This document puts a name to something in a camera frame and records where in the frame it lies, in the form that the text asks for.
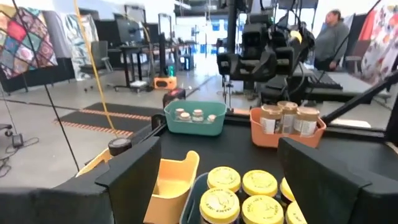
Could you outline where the green herb jar black lid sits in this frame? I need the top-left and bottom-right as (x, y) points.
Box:
(108, 137), (133, 157)

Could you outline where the yellow plastic bin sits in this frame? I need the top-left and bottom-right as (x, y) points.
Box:
(142, 150), (200, 224)

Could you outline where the yellow hanging cord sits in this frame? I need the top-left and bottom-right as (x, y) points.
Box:
(73, 0), (118, 138)

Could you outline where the person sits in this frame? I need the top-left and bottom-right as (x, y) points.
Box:
(313, 8), (351, 72)

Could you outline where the grey desk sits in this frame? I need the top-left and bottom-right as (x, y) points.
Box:
(306, 70), (393, 104)

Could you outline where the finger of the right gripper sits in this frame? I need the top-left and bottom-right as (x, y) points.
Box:
(253, 49), (278, 82)
(231, 58), (259, 82)

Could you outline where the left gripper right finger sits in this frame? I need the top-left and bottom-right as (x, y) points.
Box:
(277, 136), (373, 224)

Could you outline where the orange plastic bin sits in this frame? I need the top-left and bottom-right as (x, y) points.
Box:
(249, 107), (327, 149)

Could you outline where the blue plastic bin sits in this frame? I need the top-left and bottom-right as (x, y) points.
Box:
(179, 172), (218, 224)

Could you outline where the teal plastic bin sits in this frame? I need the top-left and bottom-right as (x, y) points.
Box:
(164, 100), (228, 137)

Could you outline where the floral print fabric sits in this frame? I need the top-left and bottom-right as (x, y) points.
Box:
(360, 1), (398, 85)

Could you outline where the leaf print fabric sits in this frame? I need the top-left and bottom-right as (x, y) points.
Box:
(60, 14), (100, 82)

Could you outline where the black monitor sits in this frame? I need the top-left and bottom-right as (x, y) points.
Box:
(95, 18), (144, 47)

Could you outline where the black keyboard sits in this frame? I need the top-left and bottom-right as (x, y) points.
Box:
(307, 70), (345, 91)

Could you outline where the grey office chair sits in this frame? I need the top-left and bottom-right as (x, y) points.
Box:
(79, 40), (114, 93)

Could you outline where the black power adapter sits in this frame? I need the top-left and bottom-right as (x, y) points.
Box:
(11, 133), (25, 149)

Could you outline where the black mat orange striped edge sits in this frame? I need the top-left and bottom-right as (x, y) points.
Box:
(54, 111), (154, 138)
(79, 101), (164, 121)

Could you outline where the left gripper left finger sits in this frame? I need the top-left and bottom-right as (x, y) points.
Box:
(95, 136), (162, 224)

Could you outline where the colourful patchwork quilt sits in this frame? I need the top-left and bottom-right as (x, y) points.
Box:
(0, 4), (59, 80)

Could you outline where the furikake jar gold lid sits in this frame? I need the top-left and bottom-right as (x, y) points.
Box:
(260, 104), (282, 135)
(277, 100), (299, 134)
(294, 106), (321, 138)

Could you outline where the orange box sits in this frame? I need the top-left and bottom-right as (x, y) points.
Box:
(153, 76), (178, 91)

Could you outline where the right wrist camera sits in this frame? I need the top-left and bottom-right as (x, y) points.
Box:
(241, 22), (269, 58)

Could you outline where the black display stand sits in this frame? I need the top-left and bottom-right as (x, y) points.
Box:
(0, 57), (75, 94)

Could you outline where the dark spice can yellow lid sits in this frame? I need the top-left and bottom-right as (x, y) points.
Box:
(206, 166), (242, 194)
(279, 177), (296, 203)
(199, 187), (241, 224)
(241, 169), (279, 198)
(241, 194), (285, 224)
(284, 200), (308, 224)

